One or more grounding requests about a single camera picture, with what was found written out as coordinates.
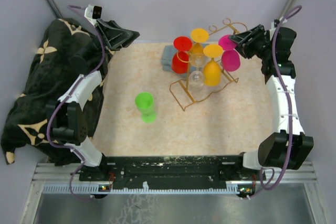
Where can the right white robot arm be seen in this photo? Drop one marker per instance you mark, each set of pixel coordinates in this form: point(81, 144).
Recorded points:
point(288, 142)

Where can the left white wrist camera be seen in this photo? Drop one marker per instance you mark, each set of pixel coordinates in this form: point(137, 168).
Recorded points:
point(93, 13)

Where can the green plastic wine glass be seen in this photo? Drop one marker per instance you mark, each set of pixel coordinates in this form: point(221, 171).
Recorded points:
point(144, 102)

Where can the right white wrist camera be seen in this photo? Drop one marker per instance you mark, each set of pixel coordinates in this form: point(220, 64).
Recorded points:
point(277, 23)

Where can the clear glass wine glass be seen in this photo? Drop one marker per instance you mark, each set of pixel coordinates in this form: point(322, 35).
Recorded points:
point(196, 77)

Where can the gold wire glass rack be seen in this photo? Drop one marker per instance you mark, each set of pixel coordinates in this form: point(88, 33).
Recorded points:
point(179, 89)

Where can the pink plastic wine glass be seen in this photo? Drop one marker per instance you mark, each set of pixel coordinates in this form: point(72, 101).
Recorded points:
point(230, 57)

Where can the folded light blue jeans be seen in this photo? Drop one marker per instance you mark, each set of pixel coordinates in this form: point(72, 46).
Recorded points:
point(166, 59)

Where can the grey cable duct strip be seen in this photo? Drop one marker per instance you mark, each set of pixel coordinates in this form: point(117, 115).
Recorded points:
point(233, 187)

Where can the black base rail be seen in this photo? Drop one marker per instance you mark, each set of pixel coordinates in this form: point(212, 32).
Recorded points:
point(169, 172)

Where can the orange plastic wine glass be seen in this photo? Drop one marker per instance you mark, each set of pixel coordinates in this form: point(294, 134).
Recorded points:
point(198, 36)

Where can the red plastic wine glass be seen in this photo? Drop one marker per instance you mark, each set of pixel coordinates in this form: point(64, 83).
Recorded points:
point(180, 59)

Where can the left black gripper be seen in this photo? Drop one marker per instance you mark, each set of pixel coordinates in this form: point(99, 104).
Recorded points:
point(114, 35)

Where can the black floral blanket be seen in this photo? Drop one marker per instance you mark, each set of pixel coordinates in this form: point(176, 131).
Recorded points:
point(50, 76)

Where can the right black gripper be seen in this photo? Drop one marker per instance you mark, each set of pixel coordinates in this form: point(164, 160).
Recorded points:
point(242, 42)

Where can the yellow plastic wine glass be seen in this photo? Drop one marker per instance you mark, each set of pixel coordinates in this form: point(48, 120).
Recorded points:
point(212, 70)

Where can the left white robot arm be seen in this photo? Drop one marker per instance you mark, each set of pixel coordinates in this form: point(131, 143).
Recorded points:
point(67, 126)

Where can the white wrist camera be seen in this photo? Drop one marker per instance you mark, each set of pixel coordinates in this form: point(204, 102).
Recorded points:
point(277, 23)
point(93, 13)

